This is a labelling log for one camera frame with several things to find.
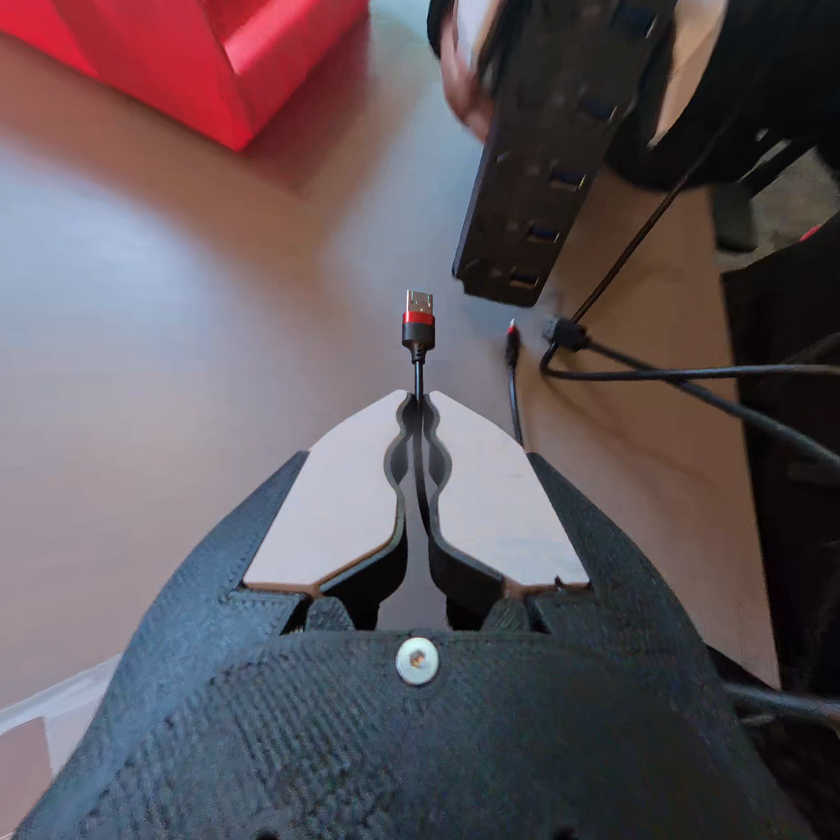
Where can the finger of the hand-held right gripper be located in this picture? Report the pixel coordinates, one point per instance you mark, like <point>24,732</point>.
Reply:
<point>469,79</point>
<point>695,52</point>

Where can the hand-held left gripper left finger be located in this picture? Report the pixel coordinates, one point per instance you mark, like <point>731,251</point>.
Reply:
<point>334,512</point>

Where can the red plastic bin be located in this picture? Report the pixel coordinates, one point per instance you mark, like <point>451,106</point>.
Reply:
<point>197,65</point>

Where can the black usb hub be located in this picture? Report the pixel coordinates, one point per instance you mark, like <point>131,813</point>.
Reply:
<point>551,131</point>

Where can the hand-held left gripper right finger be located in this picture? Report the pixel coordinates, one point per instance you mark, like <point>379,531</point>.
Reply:
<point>505,518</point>

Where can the clear plastic storage box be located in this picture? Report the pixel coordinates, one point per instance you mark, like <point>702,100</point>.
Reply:
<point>39,702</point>

